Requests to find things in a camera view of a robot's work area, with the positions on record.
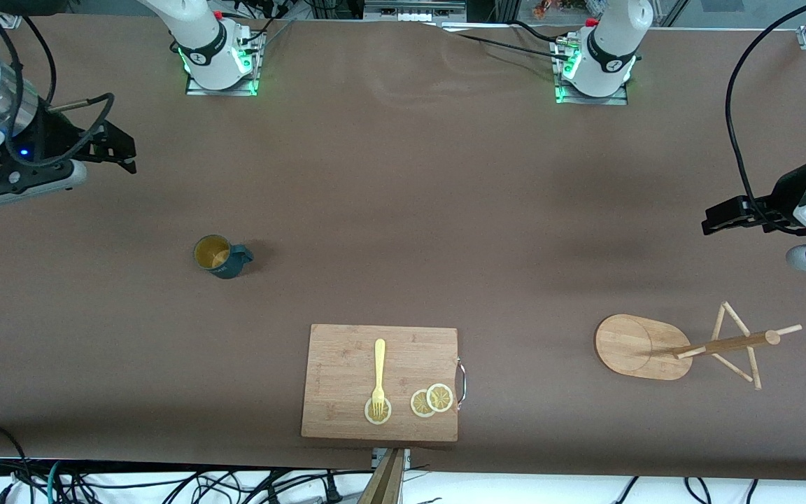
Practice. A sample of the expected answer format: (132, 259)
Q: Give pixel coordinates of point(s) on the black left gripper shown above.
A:
(783, 194)

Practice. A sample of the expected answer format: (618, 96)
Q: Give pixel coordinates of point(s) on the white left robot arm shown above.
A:
(613, 42)

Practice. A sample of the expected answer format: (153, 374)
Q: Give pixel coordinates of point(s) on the bamboo cutting board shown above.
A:
(340, 378)

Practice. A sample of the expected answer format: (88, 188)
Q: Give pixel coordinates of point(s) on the wooden beam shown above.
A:
(383, 483)

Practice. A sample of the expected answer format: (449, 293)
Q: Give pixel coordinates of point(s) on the teal cup with yellow inside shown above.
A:
(224, 267)

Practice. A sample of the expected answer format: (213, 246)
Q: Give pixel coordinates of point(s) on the metal beam bracket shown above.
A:
(377, 458)

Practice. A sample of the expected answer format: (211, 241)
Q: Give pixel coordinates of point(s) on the wooden mug rack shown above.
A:
(634, 346)

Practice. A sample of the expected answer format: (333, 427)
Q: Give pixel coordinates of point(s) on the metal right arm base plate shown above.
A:
(235, 92)

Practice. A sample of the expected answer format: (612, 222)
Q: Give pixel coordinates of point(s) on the lemon slice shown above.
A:
(418, 405)
(369, 417)
(439, 397)

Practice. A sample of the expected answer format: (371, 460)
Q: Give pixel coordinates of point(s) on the yellow plastic fork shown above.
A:
(379, 364)

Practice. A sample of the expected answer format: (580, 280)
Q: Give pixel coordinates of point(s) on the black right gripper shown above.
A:
(51, 134)

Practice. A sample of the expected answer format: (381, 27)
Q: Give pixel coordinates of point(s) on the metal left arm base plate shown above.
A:
(613, 101)

